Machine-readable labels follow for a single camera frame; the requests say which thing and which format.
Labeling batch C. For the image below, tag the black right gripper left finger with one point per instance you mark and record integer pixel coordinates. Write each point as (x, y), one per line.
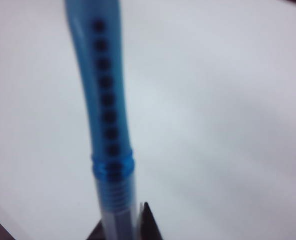
(99, 232)

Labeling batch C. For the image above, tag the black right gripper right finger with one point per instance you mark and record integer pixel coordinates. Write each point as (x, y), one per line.
(149, 225)

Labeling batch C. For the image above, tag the blue clear-barrel gel pen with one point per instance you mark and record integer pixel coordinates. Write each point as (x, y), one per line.
(105, 105)

